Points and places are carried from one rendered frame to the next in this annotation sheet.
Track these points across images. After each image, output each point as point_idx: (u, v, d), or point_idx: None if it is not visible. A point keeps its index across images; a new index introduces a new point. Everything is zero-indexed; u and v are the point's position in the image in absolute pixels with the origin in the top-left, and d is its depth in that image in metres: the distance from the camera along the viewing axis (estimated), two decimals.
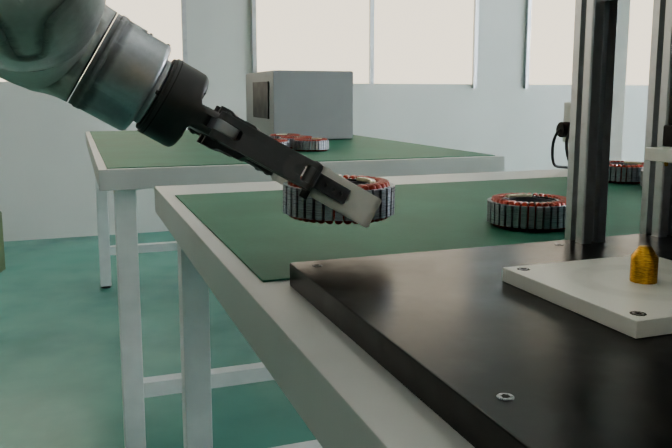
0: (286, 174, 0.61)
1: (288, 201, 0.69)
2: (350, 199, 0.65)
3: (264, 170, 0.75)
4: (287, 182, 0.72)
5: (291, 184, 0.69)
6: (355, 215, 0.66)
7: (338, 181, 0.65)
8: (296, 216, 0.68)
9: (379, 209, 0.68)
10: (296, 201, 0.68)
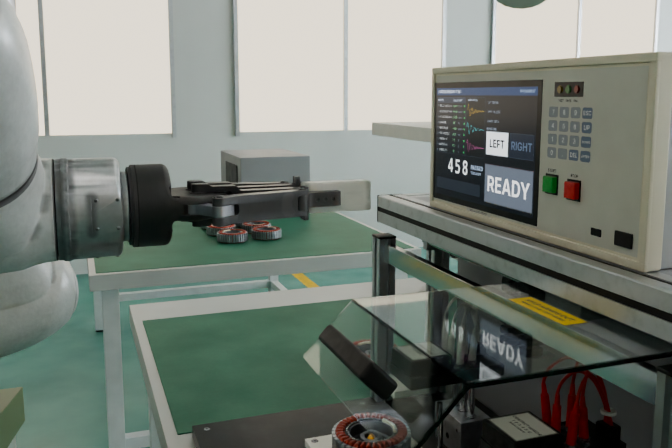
0: (265, 184, 0.73)
1: None
2: None
3: (288, 188, 0.69)
4: (334, 430, 1.00)
5: (339, 438, 0.98)
6: (350, 184, 0.73)
7: None
8: None
9: None
10: None
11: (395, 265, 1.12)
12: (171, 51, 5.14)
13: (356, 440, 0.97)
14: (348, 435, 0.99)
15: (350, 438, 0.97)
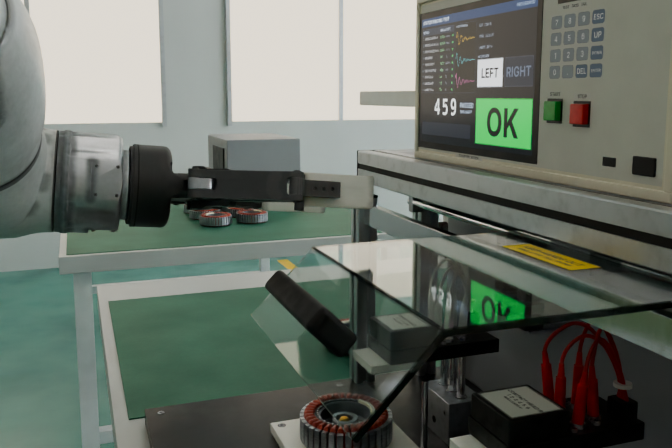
0: None
1: (305, 436, 0.84)
2: None
3: None
4: (302, 412, 0.87)
5: (307, 420, 0.84)
6: None
7: (281, 206, 0.77)
8: None
9: (380, 444, 0.83)
10: (312, 439, 0.83)
11: (376, 226, 0.99)
12: (162, 38, 5.00)
13: (327, 423, 0.84)
14: (318, 417, 0.85)
15: (320, 421, 0.84)
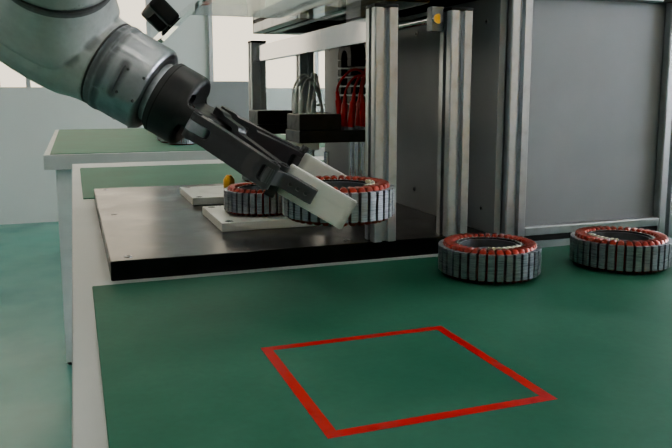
0: (281, 141, 0.80)
1: (282, 200, 0.71)
2: None
3: (279, 161, 0.66)
4: None
5: None
6: None
7: None
8: (284, 215, 0.70)
9: (357, 213, 0.66)
10: (284, 200, 0.70)
11: (261, 58, 1.37)
12: None
13: None
14: None
15: None
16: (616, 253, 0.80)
